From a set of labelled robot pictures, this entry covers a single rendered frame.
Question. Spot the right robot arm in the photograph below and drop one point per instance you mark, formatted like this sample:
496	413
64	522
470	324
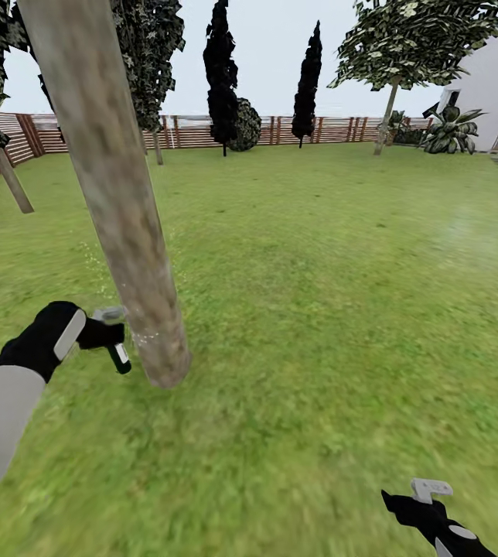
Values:
449	537

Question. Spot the pesticide atomizer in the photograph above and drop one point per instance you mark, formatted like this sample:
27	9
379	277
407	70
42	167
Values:
120	358

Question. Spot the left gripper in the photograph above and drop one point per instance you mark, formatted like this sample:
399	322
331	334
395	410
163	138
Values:
106	335

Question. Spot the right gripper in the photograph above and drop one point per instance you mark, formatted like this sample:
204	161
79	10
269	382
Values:
410	512

